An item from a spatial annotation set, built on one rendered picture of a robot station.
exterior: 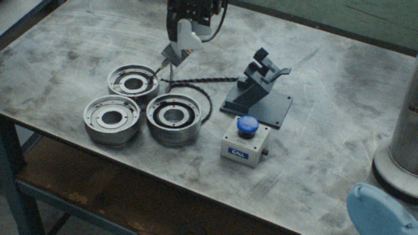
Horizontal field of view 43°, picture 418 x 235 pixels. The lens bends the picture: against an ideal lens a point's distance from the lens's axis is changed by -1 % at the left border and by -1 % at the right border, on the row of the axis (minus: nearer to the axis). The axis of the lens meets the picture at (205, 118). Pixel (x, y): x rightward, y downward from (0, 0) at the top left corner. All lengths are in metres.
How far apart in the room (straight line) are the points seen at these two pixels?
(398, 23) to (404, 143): 1.98
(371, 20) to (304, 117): 1.58
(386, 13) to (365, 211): 1.94
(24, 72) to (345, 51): 0.73
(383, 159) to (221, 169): 0.36
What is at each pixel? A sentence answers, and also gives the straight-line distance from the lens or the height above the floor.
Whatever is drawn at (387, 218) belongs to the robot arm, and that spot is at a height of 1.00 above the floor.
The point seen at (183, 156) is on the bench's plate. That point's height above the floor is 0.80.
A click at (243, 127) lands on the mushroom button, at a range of 0.96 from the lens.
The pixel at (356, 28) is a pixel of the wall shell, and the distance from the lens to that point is 2.68.
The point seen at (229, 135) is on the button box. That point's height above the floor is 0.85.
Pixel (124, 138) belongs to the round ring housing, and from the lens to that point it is 1.01.
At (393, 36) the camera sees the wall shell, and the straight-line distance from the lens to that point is 2.67.
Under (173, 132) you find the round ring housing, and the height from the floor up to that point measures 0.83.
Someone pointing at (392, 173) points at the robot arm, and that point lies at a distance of 0.70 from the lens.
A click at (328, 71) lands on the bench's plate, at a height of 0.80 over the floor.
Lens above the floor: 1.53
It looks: 43 degrees down
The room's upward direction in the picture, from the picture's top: 3 degrees clockwise
